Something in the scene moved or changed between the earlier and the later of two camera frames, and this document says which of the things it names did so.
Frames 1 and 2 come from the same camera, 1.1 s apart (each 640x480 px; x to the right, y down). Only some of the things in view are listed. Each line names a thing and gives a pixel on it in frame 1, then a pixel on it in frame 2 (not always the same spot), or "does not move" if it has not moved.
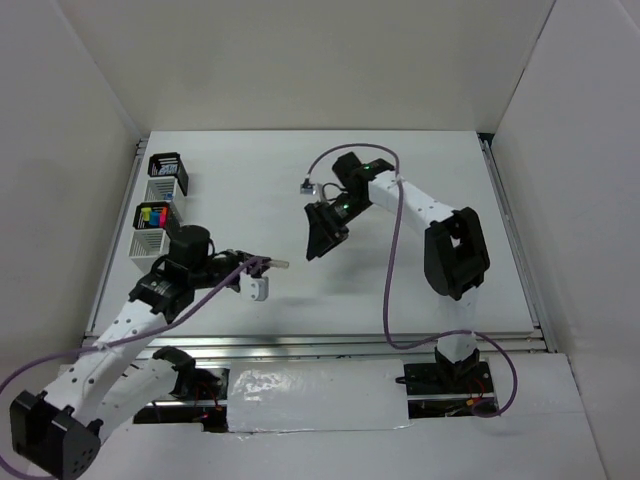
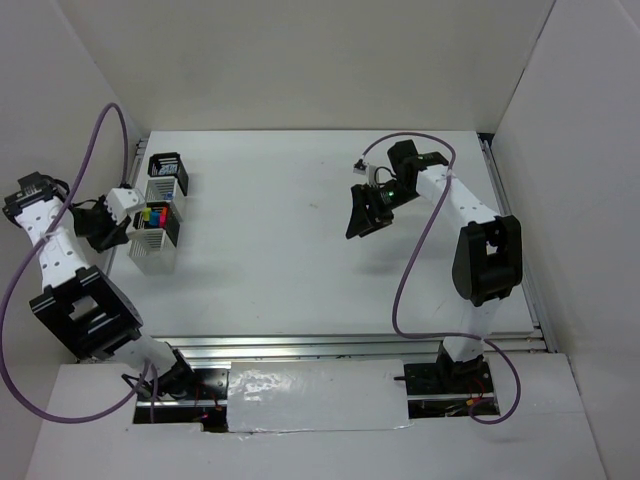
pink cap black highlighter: [164, 217] does not move
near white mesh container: [145, 243] does not move
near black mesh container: [152, 215] does not move
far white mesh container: [161, 189] does not move
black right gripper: [323, 231] -> [366, 220]
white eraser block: [279, 264] -> [133, 233]
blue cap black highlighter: [155, 218] does not move
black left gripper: [239, 257] -> [117, 237]
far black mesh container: [169, 164] does not move
